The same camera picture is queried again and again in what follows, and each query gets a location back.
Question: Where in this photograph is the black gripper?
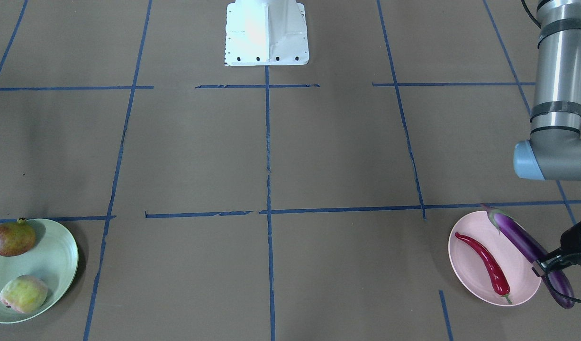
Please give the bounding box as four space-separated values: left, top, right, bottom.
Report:
532 222 581 277

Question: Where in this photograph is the purple eggplant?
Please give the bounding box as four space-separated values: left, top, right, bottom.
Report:
481 204 575 309

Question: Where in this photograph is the red chili pepper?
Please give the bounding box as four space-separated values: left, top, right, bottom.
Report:
454 232 512 304

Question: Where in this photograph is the red-yellow apple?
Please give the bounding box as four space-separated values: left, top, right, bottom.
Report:
0 217 36 257

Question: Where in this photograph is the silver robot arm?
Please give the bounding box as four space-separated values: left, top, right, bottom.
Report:
513 0 581 181

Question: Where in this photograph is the pink plate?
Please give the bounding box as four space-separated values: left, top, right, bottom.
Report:
448 211 542 307

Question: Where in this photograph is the green plate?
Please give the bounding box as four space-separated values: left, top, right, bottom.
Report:
0 219 80 324

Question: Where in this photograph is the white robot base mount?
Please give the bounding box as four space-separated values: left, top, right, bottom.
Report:
224 0 310 66

